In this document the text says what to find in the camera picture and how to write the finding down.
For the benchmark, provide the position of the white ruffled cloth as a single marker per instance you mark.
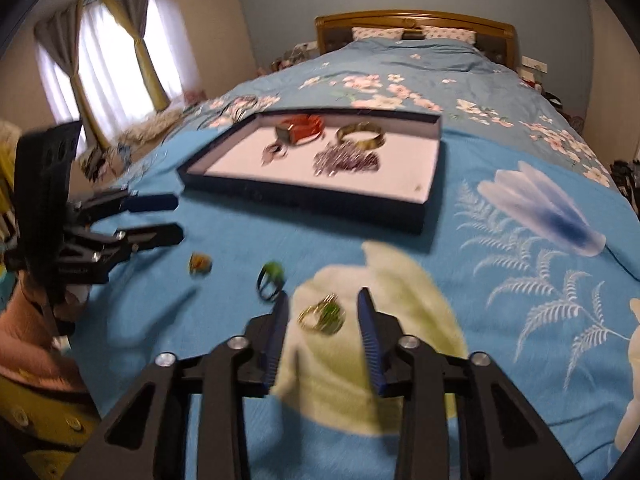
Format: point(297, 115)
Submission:
point(150, 127)

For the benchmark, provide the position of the pile of dark clothes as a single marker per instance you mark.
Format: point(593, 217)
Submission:
point(627, 185)

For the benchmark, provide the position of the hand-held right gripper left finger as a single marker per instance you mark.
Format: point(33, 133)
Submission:
point(276, 350)

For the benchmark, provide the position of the white wall socket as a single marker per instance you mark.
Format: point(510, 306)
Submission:
point(534, 64)

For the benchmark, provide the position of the gold bangle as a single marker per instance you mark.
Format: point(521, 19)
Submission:
point(360, 136)

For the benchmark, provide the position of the wooden headboard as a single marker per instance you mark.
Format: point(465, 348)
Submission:
point(450, 19)

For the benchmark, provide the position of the cluttered bedside table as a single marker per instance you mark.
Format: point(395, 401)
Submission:
point(550, 97)

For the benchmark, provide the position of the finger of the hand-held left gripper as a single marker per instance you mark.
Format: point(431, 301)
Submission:
point(152, 202)
point(150, 237)

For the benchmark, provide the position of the cluttered bedside bottles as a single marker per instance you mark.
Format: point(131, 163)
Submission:
point(287, 57)

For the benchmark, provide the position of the dark blue shallow box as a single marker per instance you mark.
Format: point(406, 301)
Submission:
point(350, 195)

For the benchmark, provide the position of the white sheer curtain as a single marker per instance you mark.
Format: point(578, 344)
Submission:
point(110, 75)

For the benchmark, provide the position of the yellow buttoned garment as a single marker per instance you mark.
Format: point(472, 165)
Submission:
point(35, 425)

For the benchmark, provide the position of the yellow and grey curtain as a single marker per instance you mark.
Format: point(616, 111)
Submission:
point(140, 45)

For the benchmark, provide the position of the floral blue duvet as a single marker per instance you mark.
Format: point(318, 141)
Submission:
point(425, 65)

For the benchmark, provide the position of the turquoise printed blanket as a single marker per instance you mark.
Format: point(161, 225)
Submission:
point(475, 285)

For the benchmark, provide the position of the person's left hand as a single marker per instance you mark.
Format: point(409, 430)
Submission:
point(76, 294)

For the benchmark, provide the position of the patterned white pillow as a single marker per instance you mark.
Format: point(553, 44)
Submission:
point(450, 34)
point(377, 33)

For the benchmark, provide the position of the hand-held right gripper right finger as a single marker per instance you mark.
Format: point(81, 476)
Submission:
point(372, 350)

